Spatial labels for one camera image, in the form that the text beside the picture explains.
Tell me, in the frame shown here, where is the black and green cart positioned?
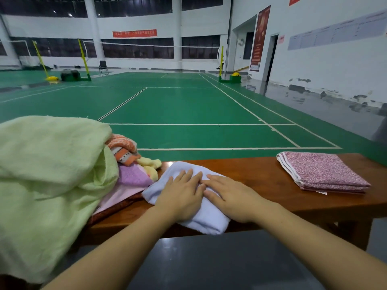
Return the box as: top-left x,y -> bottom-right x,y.
60,69 -> 81,82

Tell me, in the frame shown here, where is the large light green towel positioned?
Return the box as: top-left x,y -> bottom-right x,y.
0,115 -> 119,284

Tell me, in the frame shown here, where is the white badminton net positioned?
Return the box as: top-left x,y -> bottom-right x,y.
0,40 -> 31,57
82,40 -> 222,59

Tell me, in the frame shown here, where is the light blue towel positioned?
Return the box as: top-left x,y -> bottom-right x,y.
142,161 -> 231,235

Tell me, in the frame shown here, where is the tall dark red banner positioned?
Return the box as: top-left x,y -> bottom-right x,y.
249,5 -> 272,72

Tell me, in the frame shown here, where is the pale yellow towel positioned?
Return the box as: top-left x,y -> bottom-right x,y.
137,157 -> 162,182

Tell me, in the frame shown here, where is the person's left forearm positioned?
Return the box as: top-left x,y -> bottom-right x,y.
42,205 -> 179,290

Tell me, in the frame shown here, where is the brown wooden bench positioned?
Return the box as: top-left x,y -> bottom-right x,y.
81,153 -> 387,252

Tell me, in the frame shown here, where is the horizontal red banner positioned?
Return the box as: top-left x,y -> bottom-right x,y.
113,29 -> 158,38

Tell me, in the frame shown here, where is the row of grey notice boards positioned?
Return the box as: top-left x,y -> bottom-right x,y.
287,9 -> 387,51

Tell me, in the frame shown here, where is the person's left hand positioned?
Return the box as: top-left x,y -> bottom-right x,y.
154,170 -> 207,223

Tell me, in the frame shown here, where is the orange striped towel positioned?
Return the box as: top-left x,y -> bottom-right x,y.
105,134 -> 141,166

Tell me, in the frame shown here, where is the person's right forearm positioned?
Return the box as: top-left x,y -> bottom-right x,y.
252,204 -> 387,290

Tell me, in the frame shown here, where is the person's right hand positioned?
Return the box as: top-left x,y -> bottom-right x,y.
201,174 -> 268,224

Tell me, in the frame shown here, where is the purple towel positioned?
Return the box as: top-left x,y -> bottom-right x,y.
116,163 -> 154,188

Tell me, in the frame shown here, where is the light pink towel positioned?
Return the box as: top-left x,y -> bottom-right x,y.
93,185 -> 148,216

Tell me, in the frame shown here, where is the pink speckled folded towel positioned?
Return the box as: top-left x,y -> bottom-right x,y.
276,152 -> 371,195

